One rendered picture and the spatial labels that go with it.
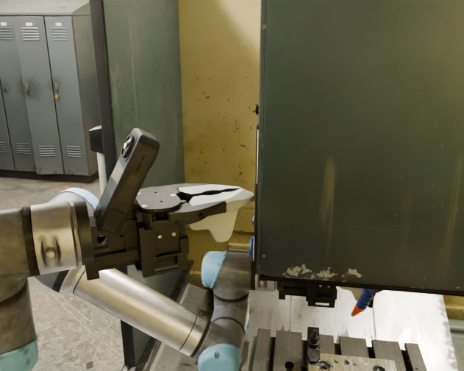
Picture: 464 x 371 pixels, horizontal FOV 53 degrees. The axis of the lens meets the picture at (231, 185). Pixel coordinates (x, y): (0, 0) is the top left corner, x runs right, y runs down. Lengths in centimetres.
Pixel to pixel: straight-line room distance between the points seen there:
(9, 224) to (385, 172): 40
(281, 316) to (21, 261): 151
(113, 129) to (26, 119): 457
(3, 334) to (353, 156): 42
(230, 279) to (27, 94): 486
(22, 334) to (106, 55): 82
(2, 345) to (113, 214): 18
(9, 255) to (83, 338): 264
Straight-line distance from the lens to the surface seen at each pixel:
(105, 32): 125
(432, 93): 54
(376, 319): 198
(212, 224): 55
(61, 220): 51
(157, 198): 54
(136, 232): 54
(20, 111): 585
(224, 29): 187
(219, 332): 90
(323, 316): 195
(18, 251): 51
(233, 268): 94
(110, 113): 126
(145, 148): 50
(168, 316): 88
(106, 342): 307
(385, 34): 52
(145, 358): 165
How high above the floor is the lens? 186
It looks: 20 degrees down
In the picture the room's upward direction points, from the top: straight up
